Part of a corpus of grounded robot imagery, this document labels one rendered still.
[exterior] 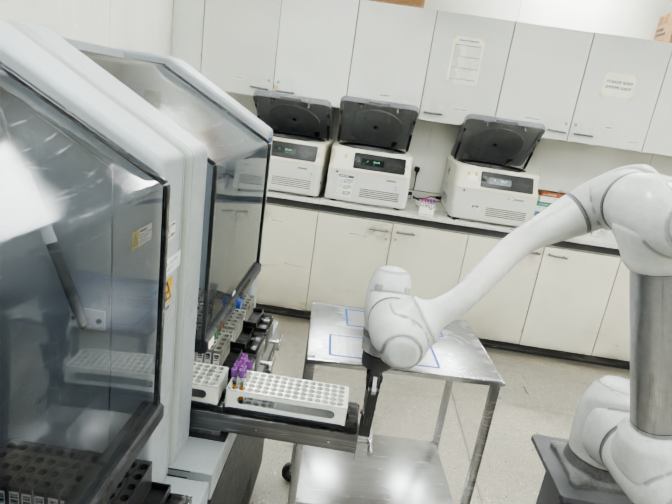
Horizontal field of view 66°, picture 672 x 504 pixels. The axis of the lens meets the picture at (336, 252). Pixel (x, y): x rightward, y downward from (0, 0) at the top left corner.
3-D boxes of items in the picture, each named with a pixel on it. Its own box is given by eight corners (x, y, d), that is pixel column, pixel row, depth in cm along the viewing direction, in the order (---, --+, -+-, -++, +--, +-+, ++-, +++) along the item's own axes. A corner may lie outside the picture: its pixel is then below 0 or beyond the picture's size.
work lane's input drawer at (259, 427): (79, 416, 127) (79, 384, 125) (106, 386, 140) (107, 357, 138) (371, 464, 125) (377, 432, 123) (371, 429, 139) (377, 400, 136)
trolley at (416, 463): (268, 571, 177) (296, 357, 153) (281, 476, 221) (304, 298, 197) (460, 589, 180) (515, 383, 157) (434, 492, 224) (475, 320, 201)
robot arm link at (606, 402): (610, 436, 148) (633, 368, 141) (649, 482, 130) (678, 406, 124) (556, 430, 146) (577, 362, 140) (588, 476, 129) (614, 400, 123)
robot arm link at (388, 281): (358, 317, 127) (363, 341, 115) (368, 257, 123) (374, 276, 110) (401, 322, 128) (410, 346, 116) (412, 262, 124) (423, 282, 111)
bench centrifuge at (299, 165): (236, 186, 350) (245, 88, 332) (259, 174, 409) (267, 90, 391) (317, 199, 347) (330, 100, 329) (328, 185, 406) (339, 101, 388)
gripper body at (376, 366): (363, 340, 129) (358, 373, 131) (363, 356, 120) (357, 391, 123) (393, 345, 128) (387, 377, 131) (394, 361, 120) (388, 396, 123)
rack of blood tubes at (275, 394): (223, 411, 126) (225, 388, 124) (234, 389, 136) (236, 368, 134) (343, 430, 125) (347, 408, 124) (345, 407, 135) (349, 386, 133)
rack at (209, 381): (97, 390, 127) (98, 368, 125) (117, 370, 137) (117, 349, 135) (216, 409, 126) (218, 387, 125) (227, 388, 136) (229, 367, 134)
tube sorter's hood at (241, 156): (-10, 320, 121) (-26, 29, 103) (114, 249, 179) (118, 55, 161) (206, 354, 119) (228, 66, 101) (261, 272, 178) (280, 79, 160)
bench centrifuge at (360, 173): (323, 200, 348) (337, 94, 328) (330, 185, 407) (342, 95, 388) (405, 212, 347) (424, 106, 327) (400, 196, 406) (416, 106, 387)
